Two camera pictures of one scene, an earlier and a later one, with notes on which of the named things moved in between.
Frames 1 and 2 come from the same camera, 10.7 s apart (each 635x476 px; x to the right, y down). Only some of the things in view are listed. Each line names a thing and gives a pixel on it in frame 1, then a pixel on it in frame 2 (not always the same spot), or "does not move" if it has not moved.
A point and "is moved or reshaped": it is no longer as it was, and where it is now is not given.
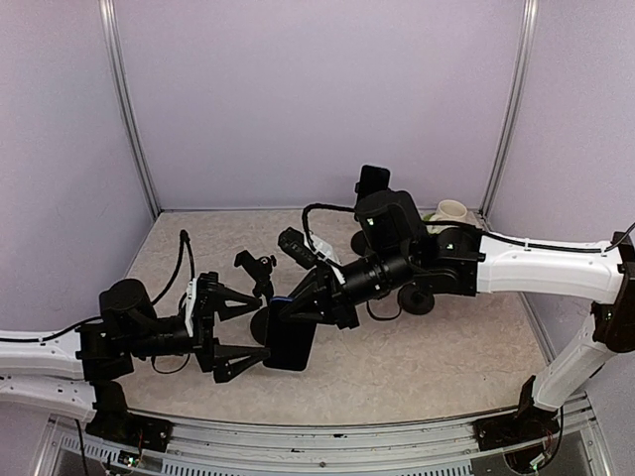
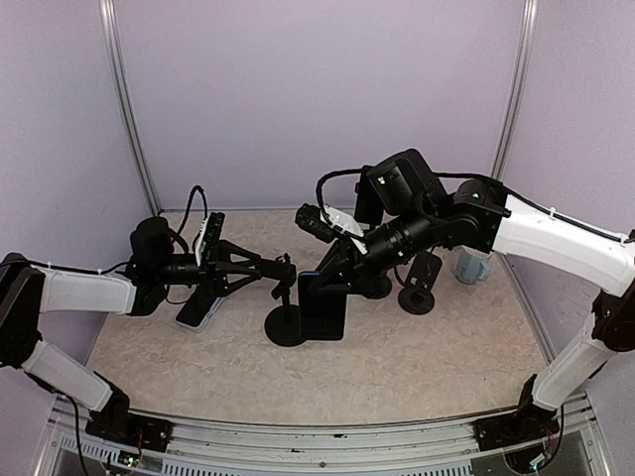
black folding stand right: [415, 298] does not move
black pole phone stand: [260, 268] -> [282, 323]
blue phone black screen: [289, 342] is moved or reshaped
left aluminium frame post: [109, 15] does not move
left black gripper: [211, 356] -> [213, 276]
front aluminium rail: [444, 449] does not move
